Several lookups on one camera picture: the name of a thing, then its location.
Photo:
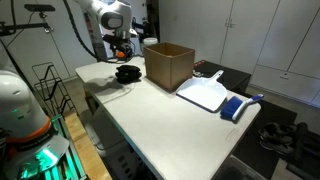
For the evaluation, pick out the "blue hand brush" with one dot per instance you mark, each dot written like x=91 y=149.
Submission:
x=234 y=108

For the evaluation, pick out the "white laundry basket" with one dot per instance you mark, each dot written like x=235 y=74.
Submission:
x=118 y=156

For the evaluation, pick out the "pair of dark shoes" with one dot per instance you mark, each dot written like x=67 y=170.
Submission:
x=278 y=138

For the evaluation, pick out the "black camera on stand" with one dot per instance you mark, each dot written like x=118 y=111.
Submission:
x=40 y=8

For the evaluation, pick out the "brown cardboard box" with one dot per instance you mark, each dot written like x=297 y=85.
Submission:
x=168 y=65

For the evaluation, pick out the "black fingerless glove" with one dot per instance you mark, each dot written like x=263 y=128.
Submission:
x=128 y=69

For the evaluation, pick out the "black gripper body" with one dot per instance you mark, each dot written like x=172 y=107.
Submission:
x=121 y=48

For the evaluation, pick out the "white dustpan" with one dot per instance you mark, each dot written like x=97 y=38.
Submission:
x=207 y=93

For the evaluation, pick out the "black wire rack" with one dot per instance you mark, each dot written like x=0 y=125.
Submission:
x=51 y=89

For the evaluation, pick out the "white wipes canister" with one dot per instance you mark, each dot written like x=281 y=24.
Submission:
x=150 y=41

